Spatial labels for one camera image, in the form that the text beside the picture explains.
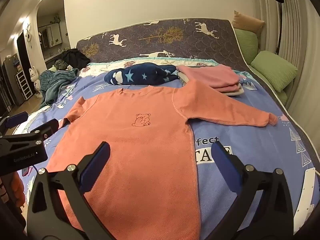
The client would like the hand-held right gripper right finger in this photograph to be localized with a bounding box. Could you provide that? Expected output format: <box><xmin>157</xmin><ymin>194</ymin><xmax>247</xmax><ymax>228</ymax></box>
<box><xmin>211</xmin><ymin>141</ymin><xmax>294</xmax><ymax>240</ymax></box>

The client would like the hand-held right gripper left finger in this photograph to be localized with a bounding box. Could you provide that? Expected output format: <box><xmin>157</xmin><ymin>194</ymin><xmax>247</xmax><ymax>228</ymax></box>
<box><xmin>26</xmin><ymin>141</ymin><xmax>115</xmax><ymax>240</ymax></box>

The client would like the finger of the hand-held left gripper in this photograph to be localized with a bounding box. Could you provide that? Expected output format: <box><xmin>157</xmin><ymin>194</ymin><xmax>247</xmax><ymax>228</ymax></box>
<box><xmin>0</xmin><ymin>112</ymin><xmax>29</xmax><ymax>137</ymax></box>
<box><xmin>24</xmin><ymin>119</ymin><xmax>60</xmax><ymax>145</ymax></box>

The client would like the orange bear print shirt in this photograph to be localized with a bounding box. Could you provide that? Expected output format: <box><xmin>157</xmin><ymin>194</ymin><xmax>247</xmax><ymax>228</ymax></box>
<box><xmin>46</xmin><ymin>85</ymin><xmax>278</xmax><ymax>239</ymax></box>

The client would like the dark clothes pile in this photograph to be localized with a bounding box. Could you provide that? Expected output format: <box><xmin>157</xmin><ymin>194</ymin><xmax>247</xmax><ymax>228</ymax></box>
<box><xmin>61</xmin><ymin>49</ymin><xmax>90</xmax><ymax>69</ymax></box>

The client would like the purple printed bed sheet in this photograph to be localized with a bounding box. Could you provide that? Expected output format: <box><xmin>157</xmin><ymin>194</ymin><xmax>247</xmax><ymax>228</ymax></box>
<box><xmin>12</xmin><ymin>62</ymin><xmax>315</xmax><ymax>240</ymax></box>

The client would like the white drawer cart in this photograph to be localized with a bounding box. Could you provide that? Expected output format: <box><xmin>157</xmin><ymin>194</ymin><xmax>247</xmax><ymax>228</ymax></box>
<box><xmin>15</xmin><ymin>69</ymin><xmax>33</xmax><ymax>102</ymax></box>

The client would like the dark cabinet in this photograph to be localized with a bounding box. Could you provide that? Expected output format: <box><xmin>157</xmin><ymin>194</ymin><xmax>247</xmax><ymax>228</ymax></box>
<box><xmin>0</xmin><ymin>54</ymin><xmax>23</xmax><ymax>115</ymax></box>

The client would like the teal blanket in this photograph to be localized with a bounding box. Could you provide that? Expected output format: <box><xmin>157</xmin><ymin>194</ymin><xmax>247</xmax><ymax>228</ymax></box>
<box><xmin>40</xmin><ymin>67</ymin><xmax>79</xmax><ymax>109</ymax></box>

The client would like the white cat figurine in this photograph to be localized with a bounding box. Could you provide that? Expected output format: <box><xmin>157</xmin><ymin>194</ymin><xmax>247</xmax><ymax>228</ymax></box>
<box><xmin>29</xmin><ymin>66</ymin><xmax>43</xmax><ymax>98</ymax></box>

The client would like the folded grey garment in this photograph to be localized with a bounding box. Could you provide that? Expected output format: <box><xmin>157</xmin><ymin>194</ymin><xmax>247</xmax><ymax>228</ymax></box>
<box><xmin>179</xmin><ymin>72</ymin><xmax>247</xmax><ymax>97</ymax></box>

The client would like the teal trimmed quilt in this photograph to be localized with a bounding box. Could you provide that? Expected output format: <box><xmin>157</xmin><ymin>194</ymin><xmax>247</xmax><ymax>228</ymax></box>
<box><xmin>80</xmin><ymin>56</ymin><xmax>218</xmax><ymax>78</ymax></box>

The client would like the folded pink garment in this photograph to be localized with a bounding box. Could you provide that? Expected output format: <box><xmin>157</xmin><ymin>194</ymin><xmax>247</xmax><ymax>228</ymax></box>
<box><xmin>176</xmin><ymin>64</ymin><xmax>244</xmax><ymax>93</ymax></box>

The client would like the navy star print garment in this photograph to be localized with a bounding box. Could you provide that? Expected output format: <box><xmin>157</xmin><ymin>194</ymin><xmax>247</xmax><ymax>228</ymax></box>
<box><xmin>104</xmin><ymin>62</ymin><xmax>179</xmax><ymax>85</ymax></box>

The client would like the green pillow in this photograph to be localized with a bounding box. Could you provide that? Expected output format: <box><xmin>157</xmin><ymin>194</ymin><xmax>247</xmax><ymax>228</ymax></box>
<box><xmin>251</xmin><ymin>51</ymin><xmax>298</xmax><ymax>92</ymax></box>
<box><xmin>234</xmin><ymin>29</ymin><xmax>259</xmax><ymax>64</ymax></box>

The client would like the deer print mattress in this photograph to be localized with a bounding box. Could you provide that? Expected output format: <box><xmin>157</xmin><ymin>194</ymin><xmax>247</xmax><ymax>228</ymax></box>
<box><xmin>75</xmin><ymin>18</ymin><xmax>320</xmax><ymax>180</ymax></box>

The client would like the tan pillow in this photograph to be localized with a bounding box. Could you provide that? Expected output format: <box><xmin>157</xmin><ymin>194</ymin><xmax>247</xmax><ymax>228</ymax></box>
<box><xmin>232</xmin><ymin>10</ymin><xmax>265</xmax><ymax>34</ymax></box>

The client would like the white pleated curtain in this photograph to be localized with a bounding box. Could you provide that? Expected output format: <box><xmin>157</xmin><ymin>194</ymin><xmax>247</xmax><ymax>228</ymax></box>
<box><xmin>257</xmin><ymin>0</ymin><xmax>320</xmax><ymax>120</ymax></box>

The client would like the deer wall decoration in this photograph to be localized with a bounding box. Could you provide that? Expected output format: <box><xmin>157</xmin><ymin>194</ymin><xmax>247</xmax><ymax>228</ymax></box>
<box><xmin>25</xmin><ymin>23</ymin><xmax>33</xmax><ymax>49</ymax></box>

